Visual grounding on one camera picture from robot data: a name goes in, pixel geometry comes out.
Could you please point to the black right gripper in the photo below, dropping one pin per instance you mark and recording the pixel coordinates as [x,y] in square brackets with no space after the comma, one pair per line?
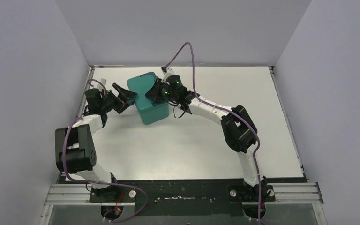
[155,94]

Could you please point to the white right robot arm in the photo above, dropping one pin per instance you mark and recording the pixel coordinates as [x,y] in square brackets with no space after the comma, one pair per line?
[239,131]

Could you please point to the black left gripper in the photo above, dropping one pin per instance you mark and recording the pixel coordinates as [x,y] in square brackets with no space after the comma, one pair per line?
[115,99]

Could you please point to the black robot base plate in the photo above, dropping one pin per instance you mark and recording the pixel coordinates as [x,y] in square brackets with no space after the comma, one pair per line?
[185,197]

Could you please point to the teal medicine kit box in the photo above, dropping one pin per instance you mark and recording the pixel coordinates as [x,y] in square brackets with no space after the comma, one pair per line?
[149,111]

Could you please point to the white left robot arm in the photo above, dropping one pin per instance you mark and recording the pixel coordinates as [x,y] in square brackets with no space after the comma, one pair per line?
[75,150]

